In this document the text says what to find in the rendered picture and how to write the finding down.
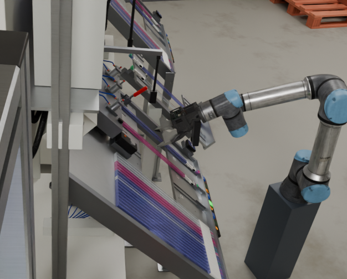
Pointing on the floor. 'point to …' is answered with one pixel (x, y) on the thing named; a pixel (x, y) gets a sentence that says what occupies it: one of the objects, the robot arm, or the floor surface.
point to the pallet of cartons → (325, 11)
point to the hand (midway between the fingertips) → (158, 138)
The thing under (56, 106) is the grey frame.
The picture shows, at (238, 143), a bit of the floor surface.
